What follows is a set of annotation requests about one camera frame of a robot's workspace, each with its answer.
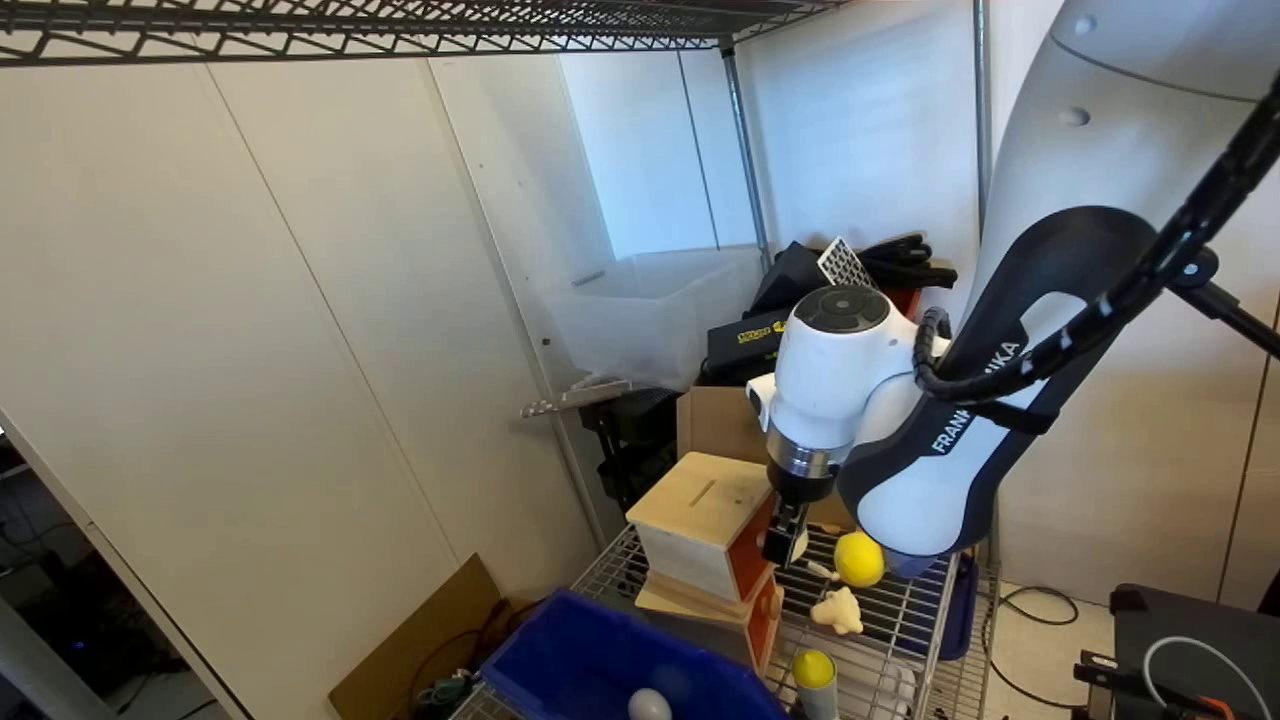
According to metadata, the black bag with yellow logo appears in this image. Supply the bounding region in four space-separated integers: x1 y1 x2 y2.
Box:
696 308 791 391

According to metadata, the black floor cable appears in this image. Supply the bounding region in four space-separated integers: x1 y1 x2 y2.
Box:
974 581 1089 713

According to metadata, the silver metal bracket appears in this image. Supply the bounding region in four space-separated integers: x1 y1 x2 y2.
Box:
515 374 633 428

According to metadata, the black robot cable hose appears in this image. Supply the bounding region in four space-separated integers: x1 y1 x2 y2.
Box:
836 73 1280 537

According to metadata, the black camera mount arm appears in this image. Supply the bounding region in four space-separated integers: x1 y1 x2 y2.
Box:
1155 245 1280 360

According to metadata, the white fluffy object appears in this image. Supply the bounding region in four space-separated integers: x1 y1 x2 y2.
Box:
808 584 866 640

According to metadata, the wooden box with red drawers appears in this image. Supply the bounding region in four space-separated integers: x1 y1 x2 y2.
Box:
623 450 791 672

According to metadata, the white round plastic disc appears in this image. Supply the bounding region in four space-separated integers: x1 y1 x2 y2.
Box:
623 686 675 720

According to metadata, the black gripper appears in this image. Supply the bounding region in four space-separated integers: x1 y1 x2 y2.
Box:
757 455 820 571

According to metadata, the metal wire shelf rack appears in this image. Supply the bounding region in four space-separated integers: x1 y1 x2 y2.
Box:
0 0 999 720

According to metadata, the yellow foam ball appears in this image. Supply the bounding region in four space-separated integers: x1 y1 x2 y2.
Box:
833 530 892 591

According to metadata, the clear plastic storage bin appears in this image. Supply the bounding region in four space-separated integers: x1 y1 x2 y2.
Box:
536 245 772 391

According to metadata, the small bottle with yellow cap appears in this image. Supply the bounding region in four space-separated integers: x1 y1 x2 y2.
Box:
791 648 844 720

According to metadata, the blue plastic bin tray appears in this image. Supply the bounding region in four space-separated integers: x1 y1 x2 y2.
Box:
475 588 791 720

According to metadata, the brown cardboard sheet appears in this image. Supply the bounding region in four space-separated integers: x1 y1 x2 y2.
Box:
328 551 515 720

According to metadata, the white computer keyboard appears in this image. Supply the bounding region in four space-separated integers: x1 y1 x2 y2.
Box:
810 236 879 291

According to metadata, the brown cardboard box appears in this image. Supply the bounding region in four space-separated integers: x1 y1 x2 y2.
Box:
671 381 781 470

